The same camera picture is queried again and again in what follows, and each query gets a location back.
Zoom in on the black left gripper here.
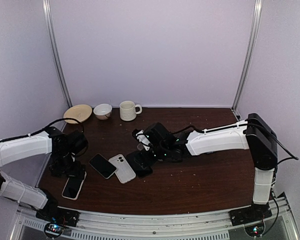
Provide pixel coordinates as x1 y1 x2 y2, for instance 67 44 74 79
50 150 86 181

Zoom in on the black phone with dark case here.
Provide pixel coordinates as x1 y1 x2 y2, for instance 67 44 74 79
126 151 153 179

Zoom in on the beige phone case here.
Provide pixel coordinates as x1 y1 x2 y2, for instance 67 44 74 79
108 154 137 184

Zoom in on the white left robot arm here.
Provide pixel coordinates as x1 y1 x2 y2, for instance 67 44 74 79
0 127 88 222

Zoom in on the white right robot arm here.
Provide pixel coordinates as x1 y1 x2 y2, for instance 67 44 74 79
132 113 278 221

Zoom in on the white ceramic mug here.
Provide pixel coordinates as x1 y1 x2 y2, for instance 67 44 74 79
119 100 143 122

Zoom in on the beige ceramic plate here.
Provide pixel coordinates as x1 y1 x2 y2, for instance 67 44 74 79
63 104 93 124

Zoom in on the white ceramic bowl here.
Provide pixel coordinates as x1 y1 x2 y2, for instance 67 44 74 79
93 103 113 121

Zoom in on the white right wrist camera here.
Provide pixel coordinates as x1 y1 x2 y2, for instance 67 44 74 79
132 129 151 151

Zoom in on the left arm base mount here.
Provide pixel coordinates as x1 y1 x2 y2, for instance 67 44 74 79
32 189 80 240

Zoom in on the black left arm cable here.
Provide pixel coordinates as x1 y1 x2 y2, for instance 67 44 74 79
0 118 86 145

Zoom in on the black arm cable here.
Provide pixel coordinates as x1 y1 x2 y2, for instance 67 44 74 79
172 119 300 166
0 118 86 145

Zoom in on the aluminium front rail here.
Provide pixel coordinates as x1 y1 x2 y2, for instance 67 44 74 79
9 203 300 240

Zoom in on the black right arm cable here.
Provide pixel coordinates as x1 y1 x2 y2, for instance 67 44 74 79
172 119 300 166

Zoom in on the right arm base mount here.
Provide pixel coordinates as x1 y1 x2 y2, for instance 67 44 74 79
229 200 273 239

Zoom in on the left aluminium frame post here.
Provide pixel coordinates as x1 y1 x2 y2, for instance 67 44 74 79
42 0 73 108

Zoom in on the aluminium frame post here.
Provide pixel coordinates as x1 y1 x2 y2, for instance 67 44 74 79
231 0 263 115
42 0 73 108

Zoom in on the right aluminium frame post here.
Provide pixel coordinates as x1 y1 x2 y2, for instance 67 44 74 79
231 0 263 115

